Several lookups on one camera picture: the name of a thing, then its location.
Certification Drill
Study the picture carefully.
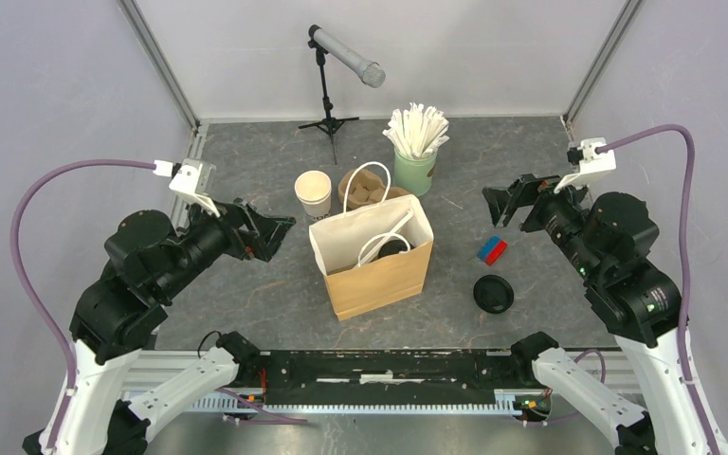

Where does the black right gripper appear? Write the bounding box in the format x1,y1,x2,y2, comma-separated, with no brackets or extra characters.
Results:
482,166,605,279

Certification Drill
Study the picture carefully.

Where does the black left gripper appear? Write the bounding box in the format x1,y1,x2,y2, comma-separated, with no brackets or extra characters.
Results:
157,188,298,298

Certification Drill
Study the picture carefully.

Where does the white paper cup printed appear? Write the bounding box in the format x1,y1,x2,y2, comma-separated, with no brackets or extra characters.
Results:
294,171,332,221

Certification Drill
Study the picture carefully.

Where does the white straw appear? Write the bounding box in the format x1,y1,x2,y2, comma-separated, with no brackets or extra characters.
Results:
355,209,413,267

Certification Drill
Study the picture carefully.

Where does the black plastic cup lid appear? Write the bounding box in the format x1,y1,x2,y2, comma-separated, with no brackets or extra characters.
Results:
376,239,412,260

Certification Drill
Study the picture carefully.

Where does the brown paper bag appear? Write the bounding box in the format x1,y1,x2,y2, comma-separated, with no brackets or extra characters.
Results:
308,194,434,320

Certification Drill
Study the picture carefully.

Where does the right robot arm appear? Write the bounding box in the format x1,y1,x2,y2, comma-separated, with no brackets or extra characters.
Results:
482,174,728,454

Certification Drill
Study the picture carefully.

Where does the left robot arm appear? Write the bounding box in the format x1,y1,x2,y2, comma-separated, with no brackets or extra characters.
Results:
23,199,295,454

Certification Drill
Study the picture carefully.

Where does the red toy brick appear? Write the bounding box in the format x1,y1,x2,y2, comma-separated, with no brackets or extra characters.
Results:
483,241,508,266

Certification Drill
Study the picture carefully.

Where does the blue toy brick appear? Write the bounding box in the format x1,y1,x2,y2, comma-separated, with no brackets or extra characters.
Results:
477,236,503,262

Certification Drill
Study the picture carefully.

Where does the brown pulp cup carrier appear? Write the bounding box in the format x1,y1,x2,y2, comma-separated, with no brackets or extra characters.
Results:
337,169,410,210

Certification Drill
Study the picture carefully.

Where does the black microphone stand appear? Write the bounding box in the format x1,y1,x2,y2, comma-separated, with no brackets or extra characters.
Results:
298,39,359,165

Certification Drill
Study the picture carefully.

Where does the grey microphone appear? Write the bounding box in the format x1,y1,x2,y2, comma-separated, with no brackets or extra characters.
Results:
308,25,386,88

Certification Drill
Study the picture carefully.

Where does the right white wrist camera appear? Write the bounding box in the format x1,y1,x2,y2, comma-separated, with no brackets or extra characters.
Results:
554,137,617,193

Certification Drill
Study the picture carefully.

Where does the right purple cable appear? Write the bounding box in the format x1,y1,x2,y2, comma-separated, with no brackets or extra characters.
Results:
523,123,723,455

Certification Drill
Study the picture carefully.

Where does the purple cable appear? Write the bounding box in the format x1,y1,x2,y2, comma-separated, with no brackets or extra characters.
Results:
9,159,310,453
523,123,723,455

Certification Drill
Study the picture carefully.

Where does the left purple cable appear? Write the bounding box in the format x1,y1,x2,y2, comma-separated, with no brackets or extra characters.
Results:
9,159,310,453

